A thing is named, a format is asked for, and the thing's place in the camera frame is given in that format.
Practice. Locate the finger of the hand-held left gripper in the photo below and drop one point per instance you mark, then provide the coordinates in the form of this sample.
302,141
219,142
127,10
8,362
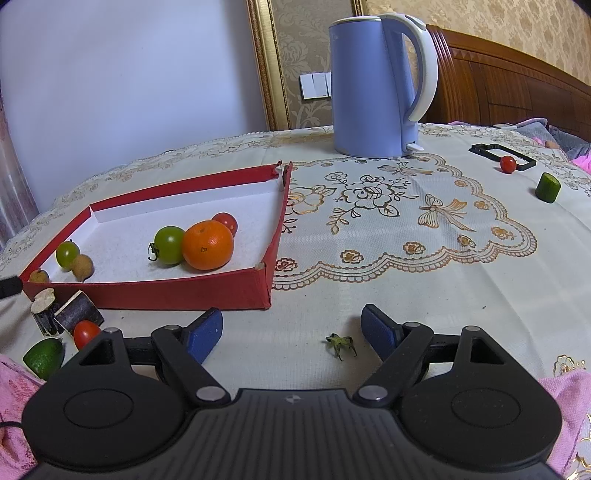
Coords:
9,287

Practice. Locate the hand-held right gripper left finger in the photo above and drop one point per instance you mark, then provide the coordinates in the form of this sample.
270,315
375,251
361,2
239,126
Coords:
205,334

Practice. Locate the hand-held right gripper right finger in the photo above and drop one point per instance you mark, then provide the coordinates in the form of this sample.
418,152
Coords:
378,332

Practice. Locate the brown longan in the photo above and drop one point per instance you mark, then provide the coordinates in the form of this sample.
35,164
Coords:
83,268
39,277

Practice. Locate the red shallow cardboard box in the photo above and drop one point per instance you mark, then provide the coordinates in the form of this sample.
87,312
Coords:
184,290

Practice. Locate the small green tomato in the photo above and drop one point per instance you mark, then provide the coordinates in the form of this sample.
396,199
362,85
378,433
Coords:
68,254

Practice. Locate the orange mandarin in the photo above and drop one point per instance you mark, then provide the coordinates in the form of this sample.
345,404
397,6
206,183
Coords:
207,244

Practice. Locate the large green tomato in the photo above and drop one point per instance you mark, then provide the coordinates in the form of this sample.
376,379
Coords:
170,244

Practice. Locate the red cherry tomato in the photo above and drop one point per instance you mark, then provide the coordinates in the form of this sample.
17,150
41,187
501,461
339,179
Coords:
226,224
508,165
86,333

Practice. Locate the dark sugarcane piece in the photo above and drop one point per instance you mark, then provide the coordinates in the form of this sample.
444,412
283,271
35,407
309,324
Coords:
44,302
78,314

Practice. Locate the green tomato calyx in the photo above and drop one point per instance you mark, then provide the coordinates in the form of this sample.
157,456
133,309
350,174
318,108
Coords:
340,344

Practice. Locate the green oval fruit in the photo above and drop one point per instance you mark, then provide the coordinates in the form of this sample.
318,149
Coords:
44,359

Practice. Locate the cream embroidered tablecloth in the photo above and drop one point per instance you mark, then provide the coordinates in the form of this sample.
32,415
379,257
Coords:
461,304

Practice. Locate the pink cloth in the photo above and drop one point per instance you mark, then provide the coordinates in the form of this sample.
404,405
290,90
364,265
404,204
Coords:
570,406
14,401

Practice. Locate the gold embroidered doily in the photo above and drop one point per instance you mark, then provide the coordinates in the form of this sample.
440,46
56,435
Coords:
369,194

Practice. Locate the green cucumber piece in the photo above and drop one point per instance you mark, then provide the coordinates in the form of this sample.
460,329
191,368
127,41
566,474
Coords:
548,187

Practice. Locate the blue electric kettle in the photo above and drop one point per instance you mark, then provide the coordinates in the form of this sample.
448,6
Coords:
369,92

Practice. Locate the white remote control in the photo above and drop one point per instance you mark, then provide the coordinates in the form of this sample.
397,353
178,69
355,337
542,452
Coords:
505,125

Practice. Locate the grey bedding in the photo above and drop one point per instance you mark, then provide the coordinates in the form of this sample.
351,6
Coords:
538,128

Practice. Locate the wooden headboard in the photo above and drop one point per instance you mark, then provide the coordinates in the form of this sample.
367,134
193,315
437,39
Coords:
508,83

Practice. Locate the black rectangular frame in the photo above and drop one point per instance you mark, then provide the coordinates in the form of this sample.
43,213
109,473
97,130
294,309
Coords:
480,148

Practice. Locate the white wall switch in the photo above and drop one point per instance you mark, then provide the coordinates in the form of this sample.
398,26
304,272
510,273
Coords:
316,85

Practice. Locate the gold wall frame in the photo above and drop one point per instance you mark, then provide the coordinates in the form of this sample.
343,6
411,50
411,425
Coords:
268,69

